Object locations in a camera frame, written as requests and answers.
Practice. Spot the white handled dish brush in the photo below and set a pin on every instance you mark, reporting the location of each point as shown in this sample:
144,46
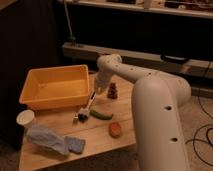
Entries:
83,113

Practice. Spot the yellow plastic bin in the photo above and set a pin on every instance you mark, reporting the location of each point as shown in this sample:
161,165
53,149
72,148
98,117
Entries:
56,87

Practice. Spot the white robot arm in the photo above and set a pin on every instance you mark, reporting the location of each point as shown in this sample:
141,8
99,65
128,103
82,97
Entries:
155,101

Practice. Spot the brown stacked toy figure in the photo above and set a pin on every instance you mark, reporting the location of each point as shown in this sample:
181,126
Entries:
112,91

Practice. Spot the green cucumber toy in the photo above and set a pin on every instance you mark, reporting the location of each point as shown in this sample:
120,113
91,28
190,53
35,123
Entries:
100,115

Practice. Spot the low wooden table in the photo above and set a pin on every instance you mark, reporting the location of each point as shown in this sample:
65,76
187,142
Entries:
94,131

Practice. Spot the orange round toy food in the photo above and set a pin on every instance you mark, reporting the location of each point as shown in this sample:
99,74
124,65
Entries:
115,129

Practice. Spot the small brown bottle toy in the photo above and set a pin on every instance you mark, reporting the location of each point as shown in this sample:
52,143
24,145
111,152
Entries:
75,120

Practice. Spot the metal stand pole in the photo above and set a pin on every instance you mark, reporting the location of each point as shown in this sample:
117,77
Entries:
71,36

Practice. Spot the blue sponge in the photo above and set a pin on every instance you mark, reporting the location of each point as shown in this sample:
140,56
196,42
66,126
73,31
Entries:
75,145

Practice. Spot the light blue cloth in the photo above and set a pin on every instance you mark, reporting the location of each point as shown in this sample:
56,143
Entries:
45,137

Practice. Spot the white paper cup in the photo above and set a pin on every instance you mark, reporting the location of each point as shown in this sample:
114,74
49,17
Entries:
26,118

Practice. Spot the grey metal shelf rail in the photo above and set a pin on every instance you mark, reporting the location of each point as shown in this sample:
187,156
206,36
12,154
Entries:
89,52

